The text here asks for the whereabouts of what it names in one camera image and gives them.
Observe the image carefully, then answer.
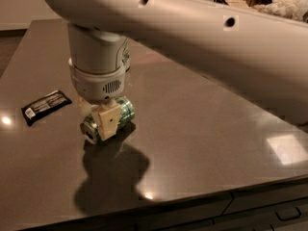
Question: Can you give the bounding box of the white crumpled plastic bag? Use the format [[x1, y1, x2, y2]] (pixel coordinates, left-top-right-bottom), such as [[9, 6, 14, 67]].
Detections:
[[255, 0, 308, 21]]

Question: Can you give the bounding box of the black snack bar wrapper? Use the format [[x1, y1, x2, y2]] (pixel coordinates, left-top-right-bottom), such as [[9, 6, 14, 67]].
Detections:
[[21, 90, 72, 127]]

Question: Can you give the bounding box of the drawer handle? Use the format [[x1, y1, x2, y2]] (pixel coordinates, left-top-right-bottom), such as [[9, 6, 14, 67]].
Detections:
[[275, 207, 302, 221]]

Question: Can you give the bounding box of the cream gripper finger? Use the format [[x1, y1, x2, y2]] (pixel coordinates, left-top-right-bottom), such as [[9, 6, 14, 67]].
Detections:
[[91, 100, 121, 141], [78, 96, 91, 114]]

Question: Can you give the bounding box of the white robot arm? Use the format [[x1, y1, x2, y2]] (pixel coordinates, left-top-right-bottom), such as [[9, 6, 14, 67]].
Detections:
[[45, 0, 308, 130]]

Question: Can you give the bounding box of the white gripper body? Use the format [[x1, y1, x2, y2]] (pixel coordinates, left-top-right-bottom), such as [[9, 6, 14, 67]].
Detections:
[[68, 60, 125, 102]]

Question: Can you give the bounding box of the white green upright soda can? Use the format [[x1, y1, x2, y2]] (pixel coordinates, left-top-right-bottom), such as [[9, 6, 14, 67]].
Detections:
[[122, 42, 130, 71]]

